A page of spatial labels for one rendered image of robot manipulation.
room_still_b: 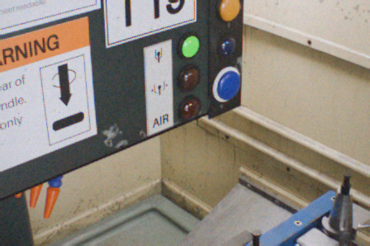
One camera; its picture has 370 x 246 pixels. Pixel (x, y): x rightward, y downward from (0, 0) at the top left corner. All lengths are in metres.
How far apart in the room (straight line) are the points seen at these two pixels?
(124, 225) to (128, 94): 1.57
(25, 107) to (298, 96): 1.13
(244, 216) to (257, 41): 0.50
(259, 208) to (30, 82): 1.33
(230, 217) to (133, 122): 1.22
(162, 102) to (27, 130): 0.14
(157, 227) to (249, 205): 0.44
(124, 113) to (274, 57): 1.05
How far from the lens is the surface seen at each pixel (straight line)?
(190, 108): 0.57
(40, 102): 0.48
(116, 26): 0.50
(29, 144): 0.49
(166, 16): 0.53
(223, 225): 1.74
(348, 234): 1.05
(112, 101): 0.52
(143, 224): 2.09
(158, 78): 0.54
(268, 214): 1.72
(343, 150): 1.50
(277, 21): 1.51
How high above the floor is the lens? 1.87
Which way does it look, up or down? 26 degrees down
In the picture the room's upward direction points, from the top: straight up
